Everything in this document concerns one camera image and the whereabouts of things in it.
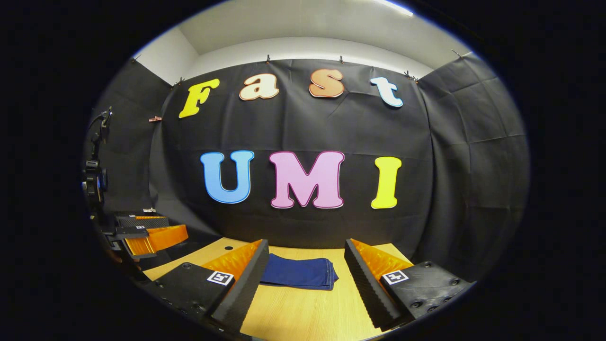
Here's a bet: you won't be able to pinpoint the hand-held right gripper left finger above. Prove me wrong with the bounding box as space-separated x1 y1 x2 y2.
142 239 269 332

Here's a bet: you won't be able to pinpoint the black backdrop cloth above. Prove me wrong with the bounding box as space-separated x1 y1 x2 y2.
83 51 530 282

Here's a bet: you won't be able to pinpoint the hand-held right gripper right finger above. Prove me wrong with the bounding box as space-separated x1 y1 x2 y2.
344 238 475 331

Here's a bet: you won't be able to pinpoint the blue jeans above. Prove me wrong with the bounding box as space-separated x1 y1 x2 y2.
259 253 339 291

